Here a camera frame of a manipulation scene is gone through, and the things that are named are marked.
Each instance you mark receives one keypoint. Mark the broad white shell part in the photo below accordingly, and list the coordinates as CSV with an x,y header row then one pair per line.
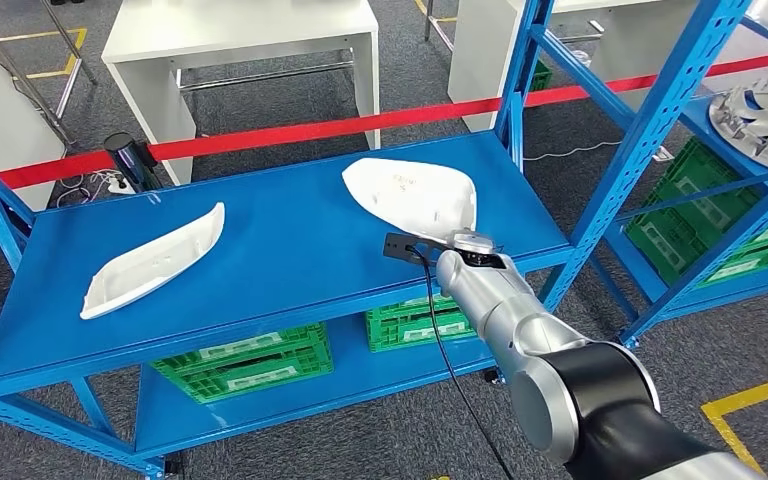
x,y
410,192

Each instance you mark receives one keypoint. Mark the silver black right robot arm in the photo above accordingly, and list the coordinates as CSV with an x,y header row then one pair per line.
x,y
556,351

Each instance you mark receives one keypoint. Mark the blue steel shelf rack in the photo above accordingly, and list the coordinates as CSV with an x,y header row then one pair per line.
x,y
278,252
722,262

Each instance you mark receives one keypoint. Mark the long narrow white shell part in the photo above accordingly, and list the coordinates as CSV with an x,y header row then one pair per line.
x,y
152,265

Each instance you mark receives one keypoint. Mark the red barrier belt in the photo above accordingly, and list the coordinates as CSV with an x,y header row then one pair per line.
x,y
46,169
324,129

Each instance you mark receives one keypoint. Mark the white table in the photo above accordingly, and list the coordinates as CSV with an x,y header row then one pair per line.
x,y
483,66
238,26

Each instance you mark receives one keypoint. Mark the yellow floor tape strip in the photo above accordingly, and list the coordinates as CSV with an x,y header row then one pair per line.
x,y
420,6

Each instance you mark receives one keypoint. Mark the clear plastic wrapper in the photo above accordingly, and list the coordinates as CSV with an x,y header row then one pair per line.
x,y
579,58

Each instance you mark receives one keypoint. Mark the white power strip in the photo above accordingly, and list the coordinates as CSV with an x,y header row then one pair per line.
x,y
121,185

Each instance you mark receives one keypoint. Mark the yellow floor tape outline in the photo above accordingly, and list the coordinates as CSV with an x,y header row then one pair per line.
x,y
755,395

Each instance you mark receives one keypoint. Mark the white cabinet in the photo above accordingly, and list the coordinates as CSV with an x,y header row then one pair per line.
x,y
0,112

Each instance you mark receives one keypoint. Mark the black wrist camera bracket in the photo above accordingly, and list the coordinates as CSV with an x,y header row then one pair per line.
x,y
400,248

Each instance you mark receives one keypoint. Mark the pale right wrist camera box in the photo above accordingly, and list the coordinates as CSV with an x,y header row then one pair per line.
x,y
469,242

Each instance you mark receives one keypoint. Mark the black barrier post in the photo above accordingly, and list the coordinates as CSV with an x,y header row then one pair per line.
x,y
129,159

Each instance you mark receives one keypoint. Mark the chrome tube frame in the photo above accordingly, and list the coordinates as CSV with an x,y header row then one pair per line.
x,y
70,86

